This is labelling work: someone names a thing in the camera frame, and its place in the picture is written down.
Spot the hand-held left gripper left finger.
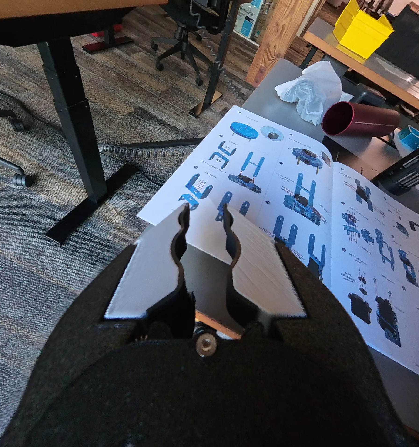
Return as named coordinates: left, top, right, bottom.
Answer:
left=104, top=203, right=191, bottom=320

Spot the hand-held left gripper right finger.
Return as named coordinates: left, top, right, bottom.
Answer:
left=223, top=203, right=308, bottom=320

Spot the grey desk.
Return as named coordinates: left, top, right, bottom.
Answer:
left=180, top=58, right=419, bottom=447

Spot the wooden office desk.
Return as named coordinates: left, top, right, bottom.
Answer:
left=302, top=17, right=419, bottom=109

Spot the white instruction manual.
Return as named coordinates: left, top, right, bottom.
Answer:
left=137, top=105, right=419, bottom=382

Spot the grey wheeled chair base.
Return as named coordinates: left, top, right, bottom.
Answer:
left=0, top=108, right=34, bottom=188

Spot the wood-edged table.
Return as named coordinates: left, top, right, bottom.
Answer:
left=0, top=0, right=244, bottom=245

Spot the black cylindrical bit holder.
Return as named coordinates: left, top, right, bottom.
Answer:
left=372, top=141, right=419, bottom=196

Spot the red cylindrical screwdriver case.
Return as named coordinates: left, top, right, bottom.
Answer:
left=322, top=101, right=401, bottom=138

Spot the crumpled white plastic bag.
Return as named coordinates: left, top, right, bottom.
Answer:
left=274, top=60, right=354, bottom=126

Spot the black swivel office chair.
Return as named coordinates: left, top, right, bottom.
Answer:
left=150, top=0, right=231, bottom=87

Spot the white and blue carton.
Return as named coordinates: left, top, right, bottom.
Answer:
left=233, top=0, right=266, bottom=40

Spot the yellow box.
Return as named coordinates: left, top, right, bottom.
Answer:
left=332, top=0, right=395, bottom=61

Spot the black coiled cable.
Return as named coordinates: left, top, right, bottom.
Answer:
left=99, top=10, right=252, bottom=158

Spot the wooden support post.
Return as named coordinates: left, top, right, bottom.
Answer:
left=246, top=0, right=317, bottom=87

